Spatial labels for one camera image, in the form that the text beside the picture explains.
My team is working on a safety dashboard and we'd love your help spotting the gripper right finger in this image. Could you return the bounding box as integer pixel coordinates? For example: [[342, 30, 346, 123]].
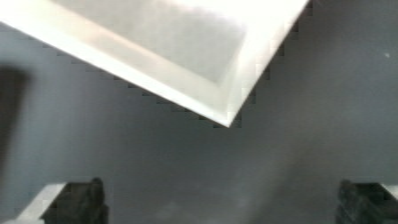
[[335, 180, 398, 224]]

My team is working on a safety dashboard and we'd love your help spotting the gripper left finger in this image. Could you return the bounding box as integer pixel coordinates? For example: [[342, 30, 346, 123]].
[[11, 178, 109, 224]]

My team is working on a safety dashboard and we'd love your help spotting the white drawer tray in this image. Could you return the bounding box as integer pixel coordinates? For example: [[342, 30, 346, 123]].
[[0, 0, 310, 126]]

